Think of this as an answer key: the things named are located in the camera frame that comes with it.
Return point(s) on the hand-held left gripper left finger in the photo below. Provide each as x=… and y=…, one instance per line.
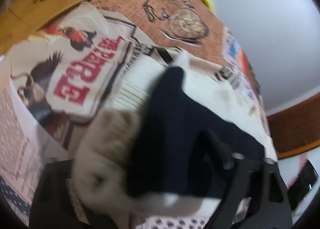
x=55, y=194

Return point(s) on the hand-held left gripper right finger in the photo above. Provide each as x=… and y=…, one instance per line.
x=252, y=181

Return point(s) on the black white striped cat sweater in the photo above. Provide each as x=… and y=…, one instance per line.
x=185, y=129

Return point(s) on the printed bed sheet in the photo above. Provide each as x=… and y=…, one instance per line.
x=82, y=74

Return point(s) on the yellow foam arch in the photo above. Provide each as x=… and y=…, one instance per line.
x=206, y=0

